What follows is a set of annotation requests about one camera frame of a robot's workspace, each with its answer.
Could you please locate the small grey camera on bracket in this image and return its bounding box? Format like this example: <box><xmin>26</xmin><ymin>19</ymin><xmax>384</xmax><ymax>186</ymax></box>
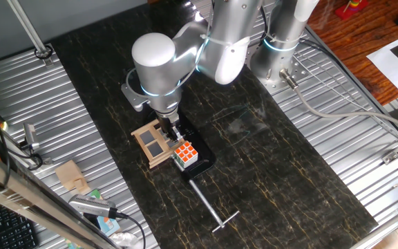
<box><xmin>22</xmin><ymin>122</ymin><xmax>41</xmax><ymax>151</ymax></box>

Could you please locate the wrist camera with silver bracket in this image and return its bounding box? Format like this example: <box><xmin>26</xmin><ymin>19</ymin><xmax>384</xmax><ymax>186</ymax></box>
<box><xmin>121</xmin><ymin>82</ymin><xmax>151</xmax><ymax>112</ymax></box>

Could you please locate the silver depth camera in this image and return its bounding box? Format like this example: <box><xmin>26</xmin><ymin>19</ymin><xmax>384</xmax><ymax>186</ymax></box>
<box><xmin>68</xmin><ymin>194</ymin><xmax>119</xmax><ymax>219</ymax></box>

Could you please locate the black keyboard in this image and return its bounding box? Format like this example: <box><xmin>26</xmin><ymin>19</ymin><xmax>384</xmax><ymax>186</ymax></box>
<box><xmin>0</xmin><ymin>202</ymin><xmax>39</xmax><ymax>249</ymax></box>

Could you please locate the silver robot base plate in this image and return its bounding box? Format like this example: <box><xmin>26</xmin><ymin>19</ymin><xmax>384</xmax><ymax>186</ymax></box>
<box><xmin>236</xmin><ymin>44</ymin><xmax>310</xmax><ymax>96</ymax></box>

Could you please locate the colourful picture puzzle board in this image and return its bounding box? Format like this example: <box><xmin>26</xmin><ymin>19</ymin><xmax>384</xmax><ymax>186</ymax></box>
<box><xmin>88</xmin><ymin>188</ymin><xmax>121</xmax><ymax>236</ymax></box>

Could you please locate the wooden four-slot tray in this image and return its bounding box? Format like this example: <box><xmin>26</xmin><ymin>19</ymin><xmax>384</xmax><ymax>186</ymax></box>
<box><xmin>131</xmin><ymin>119</ymin><xmax>192</xmax><ymax>169</ymax></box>

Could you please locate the black camera cable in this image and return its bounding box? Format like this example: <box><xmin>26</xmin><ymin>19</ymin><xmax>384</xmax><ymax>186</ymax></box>
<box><xmin>115</xmin><ymin>211</ymin><xmax>147</xmax><ymax>249</ymax></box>

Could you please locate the steel frame bar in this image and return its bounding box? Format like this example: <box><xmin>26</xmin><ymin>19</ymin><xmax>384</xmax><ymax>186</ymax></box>
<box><xmin>0</xmin><ymin>143</ymin><xmax>120</xmax><ymax>249</ymax></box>

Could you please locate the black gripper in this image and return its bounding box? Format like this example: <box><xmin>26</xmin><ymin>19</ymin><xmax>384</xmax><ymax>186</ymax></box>
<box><xmin>156</xmin><ymin>116</ymin><xmax>185</xmax><ymax>142</ymax></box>

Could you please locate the black C-clamp with steel screw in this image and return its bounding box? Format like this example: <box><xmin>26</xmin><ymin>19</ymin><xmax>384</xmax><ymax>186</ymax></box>
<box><xmin>146</xmin><ymin>107</ymin><xmax>240</xmax><ymax>233</ymax></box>

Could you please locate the crumpled white plastic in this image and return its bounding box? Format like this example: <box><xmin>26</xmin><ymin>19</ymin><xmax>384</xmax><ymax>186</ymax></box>
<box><xmin>111</xmin><ymin>231</ymin><xmax>140</xmax><ymax>248</ymax></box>

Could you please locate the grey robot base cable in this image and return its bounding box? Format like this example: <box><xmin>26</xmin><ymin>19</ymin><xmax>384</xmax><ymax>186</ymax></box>
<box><xmin>278</xmin><ymin>68</ymin><xmax>398</xmax><ymax>139</ymax></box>

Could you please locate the aluminium pole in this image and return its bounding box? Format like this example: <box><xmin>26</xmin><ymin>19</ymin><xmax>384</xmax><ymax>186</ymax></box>
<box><xmin>6</xmin><ymin>0</ymin><xmax>54</xmax><ymax>66</ymax></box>

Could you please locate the white paper with black marker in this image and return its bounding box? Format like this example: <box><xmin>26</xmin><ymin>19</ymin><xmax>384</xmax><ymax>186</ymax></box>
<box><xmin>366</xmin><ymin>33</ymin><xmax>398</xmax><ymax>93</ymax></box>

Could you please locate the beige wooden block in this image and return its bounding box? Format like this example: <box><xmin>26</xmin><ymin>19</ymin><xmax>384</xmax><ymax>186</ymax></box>
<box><xmin>54</xmin><ymin>159</ymin><xmax>92</xmax><ymax>195</ymax></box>

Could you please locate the red stacking ring toy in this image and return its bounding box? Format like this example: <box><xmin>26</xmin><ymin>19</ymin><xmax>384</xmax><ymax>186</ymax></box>
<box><xmin>334</xmin><ymin>0</ymin><xmax>369</xmax><ymax>21</ymax></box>

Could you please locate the orange and white puzzle cube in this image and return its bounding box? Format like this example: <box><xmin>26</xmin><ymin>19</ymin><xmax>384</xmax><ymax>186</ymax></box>
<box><xmin>173</xmin><ymin>140</ymin><xmax>199</xmax><ymax>169</ymax></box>

